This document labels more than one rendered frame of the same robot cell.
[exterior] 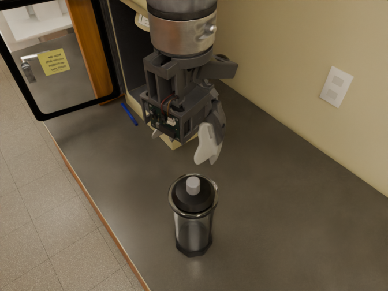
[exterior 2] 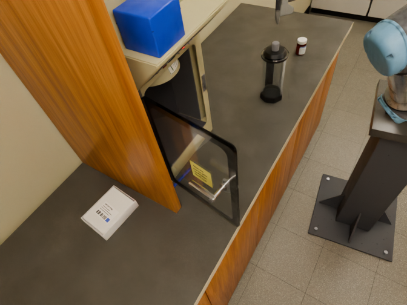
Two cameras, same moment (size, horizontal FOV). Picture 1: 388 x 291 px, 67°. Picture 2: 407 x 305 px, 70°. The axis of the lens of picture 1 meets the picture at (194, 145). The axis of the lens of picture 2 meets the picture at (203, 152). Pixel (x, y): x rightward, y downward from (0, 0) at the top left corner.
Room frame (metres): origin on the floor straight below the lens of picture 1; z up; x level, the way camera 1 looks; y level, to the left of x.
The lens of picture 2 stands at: (0.88, 0.90, 1.87)
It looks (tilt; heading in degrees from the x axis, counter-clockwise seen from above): 52 degrees down; 258
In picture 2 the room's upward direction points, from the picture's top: 11 degrees counter-clockwise
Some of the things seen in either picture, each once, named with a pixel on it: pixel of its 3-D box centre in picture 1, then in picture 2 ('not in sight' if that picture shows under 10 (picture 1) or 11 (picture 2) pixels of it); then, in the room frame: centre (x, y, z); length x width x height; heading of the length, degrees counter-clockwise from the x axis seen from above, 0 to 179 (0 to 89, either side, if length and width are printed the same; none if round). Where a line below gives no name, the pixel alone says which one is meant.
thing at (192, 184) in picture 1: (193, 190); (275, 50); (0.34, 0.00, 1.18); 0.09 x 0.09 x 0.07
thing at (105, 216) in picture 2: not in sight; (110, 211); (1.13, 0.30, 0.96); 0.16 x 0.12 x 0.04; 33
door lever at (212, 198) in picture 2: not in sight; (206, 186); (0.81, 0.49, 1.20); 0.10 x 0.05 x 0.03; 119
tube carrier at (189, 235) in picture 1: (193, 217); (272, 74); (0.34, 0.00, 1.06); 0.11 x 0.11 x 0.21
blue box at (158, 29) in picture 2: not in sight; (151, 23); (0.81, 0.27, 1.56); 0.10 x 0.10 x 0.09; 38
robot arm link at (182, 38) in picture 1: (184, 26); not in sight; (0.32, 0.01, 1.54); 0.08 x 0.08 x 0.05
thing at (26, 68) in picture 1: (29, 73); not in sight; (0.75, 0.50, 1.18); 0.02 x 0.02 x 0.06; 29
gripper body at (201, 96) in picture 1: (181, 87); not in sight; (0.32, 0.02, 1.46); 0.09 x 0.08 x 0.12; 143
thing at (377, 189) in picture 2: not in sight; (377, 176); (-0.14, 0.35, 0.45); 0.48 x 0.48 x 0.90; 45
